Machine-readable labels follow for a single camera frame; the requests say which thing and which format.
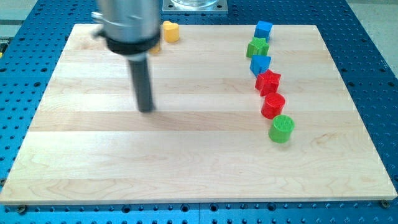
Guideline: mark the yellow heart block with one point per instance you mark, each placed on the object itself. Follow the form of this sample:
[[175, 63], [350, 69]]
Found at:
[[171, 31]]

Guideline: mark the blue cube block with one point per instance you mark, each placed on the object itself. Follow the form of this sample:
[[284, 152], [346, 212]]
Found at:
[[263, 30]]

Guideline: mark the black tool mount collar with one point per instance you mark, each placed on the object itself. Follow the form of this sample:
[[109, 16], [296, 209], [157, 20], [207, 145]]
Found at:
[[128, 48]]

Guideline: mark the board clamp screw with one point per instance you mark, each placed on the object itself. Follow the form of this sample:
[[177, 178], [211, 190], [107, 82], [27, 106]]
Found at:
[[21, 209], [385, 204]]

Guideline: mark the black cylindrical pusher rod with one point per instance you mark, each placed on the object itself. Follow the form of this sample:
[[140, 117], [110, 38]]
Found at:
[[141, 85]]

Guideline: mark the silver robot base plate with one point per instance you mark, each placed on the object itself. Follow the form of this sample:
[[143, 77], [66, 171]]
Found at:
[[194, 6]]

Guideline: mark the red cylinder block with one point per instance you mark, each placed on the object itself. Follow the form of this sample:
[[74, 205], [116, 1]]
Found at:
[[273, 105]]

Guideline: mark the red star block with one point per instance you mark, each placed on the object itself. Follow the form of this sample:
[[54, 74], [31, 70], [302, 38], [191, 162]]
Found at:
[[267, 82]]

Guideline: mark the right board clamp screw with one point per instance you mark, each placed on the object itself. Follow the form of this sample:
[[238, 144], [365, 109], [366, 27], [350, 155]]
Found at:
[[385, 204]]

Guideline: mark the blue triangle block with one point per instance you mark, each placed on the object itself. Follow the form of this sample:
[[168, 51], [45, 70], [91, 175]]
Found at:
[[259, 64]]

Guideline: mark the yellow hexagon block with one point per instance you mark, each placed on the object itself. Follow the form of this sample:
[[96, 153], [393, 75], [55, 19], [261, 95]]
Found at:
[[156, 48]]

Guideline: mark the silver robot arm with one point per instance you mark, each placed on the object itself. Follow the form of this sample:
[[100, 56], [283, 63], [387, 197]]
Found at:
[[131, 28]]

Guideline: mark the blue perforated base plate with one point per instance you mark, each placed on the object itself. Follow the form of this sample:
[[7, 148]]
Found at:
[[32, 55]]

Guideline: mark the light wooden board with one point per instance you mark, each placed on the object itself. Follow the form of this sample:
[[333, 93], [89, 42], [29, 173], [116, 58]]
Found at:
[[206, 140]]

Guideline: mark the green cylinder block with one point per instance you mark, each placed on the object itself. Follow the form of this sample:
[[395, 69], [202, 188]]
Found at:
[[281, 128]]

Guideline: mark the green star block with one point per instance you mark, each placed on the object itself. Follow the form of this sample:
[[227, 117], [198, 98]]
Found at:
[[257, 46]]

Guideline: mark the left board clamp screw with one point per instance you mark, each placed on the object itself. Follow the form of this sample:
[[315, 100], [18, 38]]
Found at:
[[21, 209]]

